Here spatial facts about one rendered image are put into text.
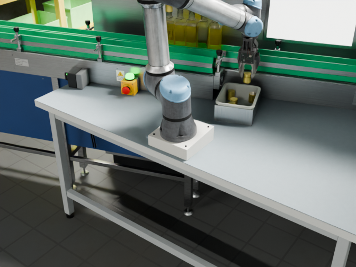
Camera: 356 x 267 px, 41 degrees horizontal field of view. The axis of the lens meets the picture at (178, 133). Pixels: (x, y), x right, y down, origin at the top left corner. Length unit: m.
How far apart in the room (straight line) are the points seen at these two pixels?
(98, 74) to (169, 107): 0.73
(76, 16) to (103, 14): 2.20
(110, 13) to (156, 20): 0.88
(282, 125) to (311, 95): 0.25
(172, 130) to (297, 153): 0.51
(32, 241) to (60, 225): 0.18
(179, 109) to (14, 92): 1.26
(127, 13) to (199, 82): 0.60
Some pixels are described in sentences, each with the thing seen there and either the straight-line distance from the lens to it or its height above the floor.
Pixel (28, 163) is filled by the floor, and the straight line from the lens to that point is 3.30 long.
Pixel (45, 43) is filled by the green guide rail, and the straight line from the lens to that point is 2.57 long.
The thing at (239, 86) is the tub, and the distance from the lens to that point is 2.27.
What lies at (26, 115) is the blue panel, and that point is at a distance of 2.86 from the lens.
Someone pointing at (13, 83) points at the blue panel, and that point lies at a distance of 2.80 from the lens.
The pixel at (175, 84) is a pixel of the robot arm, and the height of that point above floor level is 1.03.
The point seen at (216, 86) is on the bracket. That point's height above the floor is 0.83.
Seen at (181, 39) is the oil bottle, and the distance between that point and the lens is 2.36.
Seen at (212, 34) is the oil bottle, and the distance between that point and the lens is 2.31.
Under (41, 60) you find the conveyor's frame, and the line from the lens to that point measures 2.60.
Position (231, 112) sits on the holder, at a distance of 2.10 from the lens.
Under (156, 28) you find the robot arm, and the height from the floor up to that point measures 1.22.
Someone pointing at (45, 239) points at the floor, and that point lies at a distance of 2.70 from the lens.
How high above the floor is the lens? 1.81
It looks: 31 degrees down
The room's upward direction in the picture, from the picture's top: straight up
